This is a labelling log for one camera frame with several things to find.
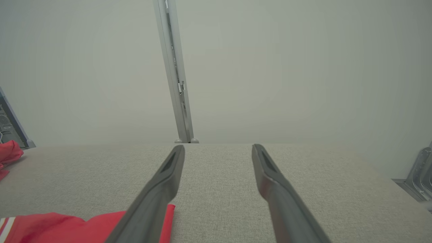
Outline grey metal partition post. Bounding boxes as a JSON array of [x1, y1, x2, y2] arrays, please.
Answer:
[[153, 0, 199, 144]]

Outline grey fabric sofa cushion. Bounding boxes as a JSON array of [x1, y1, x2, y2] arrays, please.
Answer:
[[0, 142, 432, 243]]

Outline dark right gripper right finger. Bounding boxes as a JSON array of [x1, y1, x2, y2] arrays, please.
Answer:
[[251, 143, 333, 243]]

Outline red shorts with white stripe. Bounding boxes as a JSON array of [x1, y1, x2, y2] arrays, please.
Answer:
[[0, 140, 24, 181]]

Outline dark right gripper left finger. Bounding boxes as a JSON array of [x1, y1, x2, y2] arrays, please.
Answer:
[[105, 144, 185, 243]]

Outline red Bulls jersey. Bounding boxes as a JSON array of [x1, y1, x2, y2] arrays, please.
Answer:
[[0, 204, 176, 243]]

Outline grey metal stand leg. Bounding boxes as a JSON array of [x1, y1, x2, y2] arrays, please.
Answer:
[[0, 87, 36, 149]]

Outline silver metal stand with casters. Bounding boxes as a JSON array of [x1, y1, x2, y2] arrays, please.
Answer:
[[391, 142, 432, 213]]

